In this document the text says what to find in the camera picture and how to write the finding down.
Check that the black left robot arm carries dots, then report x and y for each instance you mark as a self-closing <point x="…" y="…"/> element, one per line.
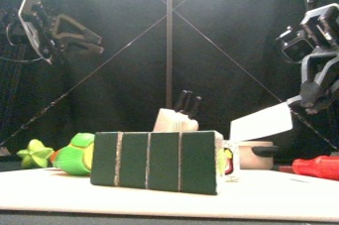
<point x="13" y="30"/>

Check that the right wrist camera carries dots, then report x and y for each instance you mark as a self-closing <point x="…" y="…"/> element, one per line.
<point x="295" y="47"/>

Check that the red toy food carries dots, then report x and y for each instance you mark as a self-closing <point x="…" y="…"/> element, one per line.
<point x="319" y="168"/>

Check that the white rice sushi slice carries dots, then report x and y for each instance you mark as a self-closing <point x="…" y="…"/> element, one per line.
<point x="231" y="163"/>

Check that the green star shaped toy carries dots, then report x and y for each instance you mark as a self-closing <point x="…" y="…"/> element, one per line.
<point x="35" y="154"/>

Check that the white knife block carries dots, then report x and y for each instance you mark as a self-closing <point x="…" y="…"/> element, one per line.
<point x="173" y="121"/>

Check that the grey vertical frame pole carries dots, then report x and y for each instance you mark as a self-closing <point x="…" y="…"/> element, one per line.
<point x="168" y="37"/>

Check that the green yellow toy vegetable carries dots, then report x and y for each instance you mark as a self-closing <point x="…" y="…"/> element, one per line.
<point x="72" y="161"/>

